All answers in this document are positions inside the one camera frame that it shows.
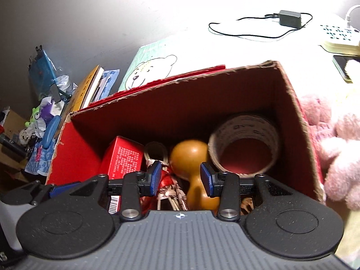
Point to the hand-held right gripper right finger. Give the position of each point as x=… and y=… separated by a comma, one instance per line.
x=206, y=178

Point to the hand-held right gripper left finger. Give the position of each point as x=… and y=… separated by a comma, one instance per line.
x=155, y=177

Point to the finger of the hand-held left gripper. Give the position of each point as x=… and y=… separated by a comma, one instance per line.
x=63, y=189

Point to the red patterned cloth bundle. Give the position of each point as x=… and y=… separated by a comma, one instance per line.
x=168, y=182

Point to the orange wooden gourd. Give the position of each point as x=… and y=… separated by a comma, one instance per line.
x=188, y=153

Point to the small red box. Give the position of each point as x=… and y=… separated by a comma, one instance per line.
x=123, y=157

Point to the red cardboard box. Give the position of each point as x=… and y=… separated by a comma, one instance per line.
x=174, y=112

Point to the large printed tape roll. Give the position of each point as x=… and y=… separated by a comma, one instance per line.
x=253, y=126

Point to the blue white patterned sheet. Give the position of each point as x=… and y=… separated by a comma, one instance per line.
x=39, y=160

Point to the blue glasses case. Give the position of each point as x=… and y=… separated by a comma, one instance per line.
x=52, y=130

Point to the black white plush toy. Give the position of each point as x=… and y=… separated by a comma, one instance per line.
x=26, y=135

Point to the black cylindrical object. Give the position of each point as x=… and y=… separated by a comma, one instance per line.
x=11, y=146

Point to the green alien toy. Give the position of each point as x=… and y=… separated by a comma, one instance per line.
x=34, y=116

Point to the brown cardboard box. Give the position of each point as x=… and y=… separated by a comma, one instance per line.
x=14, y=123

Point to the purple plush toy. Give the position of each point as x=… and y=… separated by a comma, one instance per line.
x=49, y=108

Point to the small black rectangular device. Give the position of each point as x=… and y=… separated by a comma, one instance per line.
x=56, y=92

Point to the yellow book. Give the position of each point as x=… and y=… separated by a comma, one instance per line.
x=84, y=90

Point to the crumpled clear plastic bag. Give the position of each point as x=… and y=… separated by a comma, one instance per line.
x=64, y=82

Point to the blue white printed booklet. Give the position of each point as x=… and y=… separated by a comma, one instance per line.
x=108, y=80

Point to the blue plastic package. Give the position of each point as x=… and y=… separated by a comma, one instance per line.
x=42, y=70

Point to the dark pink plush toy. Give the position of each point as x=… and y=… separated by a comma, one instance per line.
x=315, y=109

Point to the pale pink plush toy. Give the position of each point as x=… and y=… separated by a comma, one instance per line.
x=343, y=180

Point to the black phone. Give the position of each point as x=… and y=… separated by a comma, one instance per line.
x=341, y=67

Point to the grey power adapter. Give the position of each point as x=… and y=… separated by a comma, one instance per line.
x=289, y=19

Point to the cream power strip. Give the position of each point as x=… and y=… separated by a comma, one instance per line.
x=340, y=40

